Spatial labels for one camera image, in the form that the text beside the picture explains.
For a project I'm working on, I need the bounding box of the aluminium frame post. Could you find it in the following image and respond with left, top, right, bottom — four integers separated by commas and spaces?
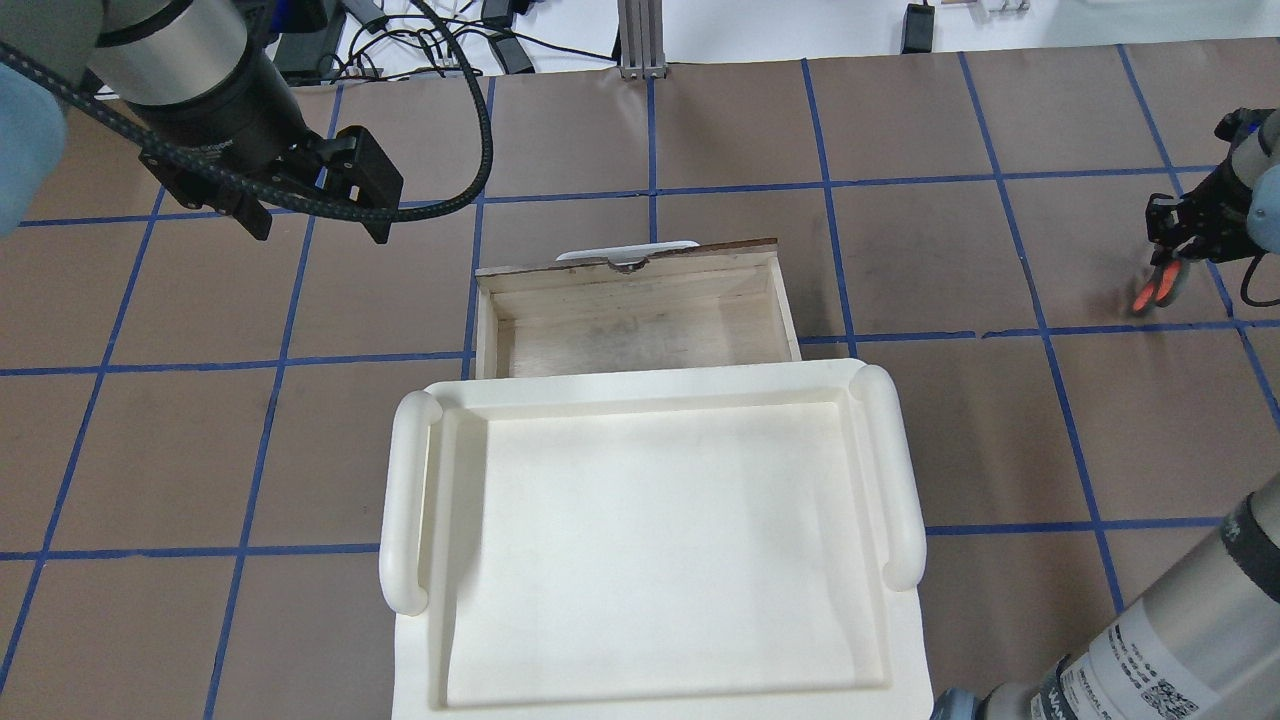
617, 0, 669, 79

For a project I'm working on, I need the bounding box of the wooden drawer with white handle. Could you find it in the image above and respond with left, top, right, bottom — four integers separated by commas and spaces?
472, 238, 803, 379

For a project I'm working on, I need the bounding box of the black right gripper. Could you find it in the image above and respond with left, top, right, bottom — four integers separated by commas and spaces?
1146, 165, 1251, 266

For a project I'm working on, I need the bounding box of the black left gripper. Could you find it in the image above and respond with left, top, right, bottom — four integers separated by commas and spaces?
140, 126, 404, 241

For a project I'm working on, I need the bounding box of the white plastic tray box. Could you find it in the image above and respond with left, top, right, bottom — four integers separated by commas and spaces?
379, 359, 933, 719

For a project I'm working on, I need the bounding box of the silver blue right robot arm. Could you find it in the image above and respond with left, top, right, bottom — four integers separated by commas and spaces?
932, 479, 1279, 719

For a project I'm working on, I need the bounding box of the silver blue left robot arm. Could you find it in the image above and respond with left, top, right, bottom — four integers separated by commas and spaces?
1, 1, 403, 241

